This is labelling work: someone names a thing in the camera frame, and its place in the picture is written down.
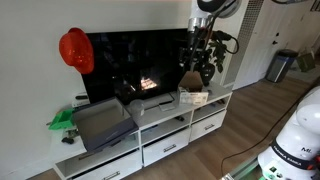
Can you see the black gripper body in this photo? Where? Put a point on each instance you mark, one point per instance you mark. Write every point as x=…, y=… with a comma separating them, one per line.
x=187, y=54

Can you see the white cardboard snack box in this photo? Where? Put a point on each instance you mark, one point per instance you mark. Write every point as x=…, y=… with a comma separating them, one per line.
x=190, y=89

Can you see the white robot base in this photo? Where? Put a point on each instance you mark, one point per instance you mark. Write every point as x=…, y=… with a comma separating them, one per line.
x=294, y=153

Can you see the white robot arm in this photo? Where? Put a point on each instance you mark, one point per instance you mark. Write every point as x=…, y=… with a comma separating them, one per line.
x=205, y=49

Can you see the white tv stand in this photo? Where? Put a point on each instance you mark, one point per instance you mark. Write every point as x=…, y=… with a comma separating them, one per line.
x=160, y=134

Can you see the grey open cardboard box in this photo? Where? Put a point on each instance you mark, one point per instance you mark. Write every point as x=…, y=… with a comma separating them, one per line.
x=103, y=124

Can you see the potted green plant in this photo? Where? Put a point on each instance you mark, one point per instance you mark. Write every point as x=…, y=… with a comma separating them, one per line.
x=211, y=60

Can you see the black flat screen tv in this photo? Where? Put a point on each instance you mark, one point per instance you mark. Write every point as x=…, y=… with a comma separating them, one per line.
x=133, y=65

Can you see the translucent plastic cup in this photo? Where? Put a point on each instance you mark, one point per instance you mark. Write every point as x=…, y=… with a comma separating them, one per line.
x=137, y=108

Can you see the grey trash bin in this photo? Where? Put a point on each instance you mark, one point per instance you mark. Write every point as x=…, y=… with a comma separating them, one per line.
x=280, y=65

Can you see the green plastic bin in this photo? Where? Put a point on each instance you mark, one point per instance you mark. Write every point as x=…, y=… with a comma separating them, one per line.
x=62, y=120

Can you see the small black toy car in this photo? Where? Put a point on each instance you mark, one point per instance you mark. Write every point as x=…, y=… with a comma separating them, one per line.
x=67, y=140

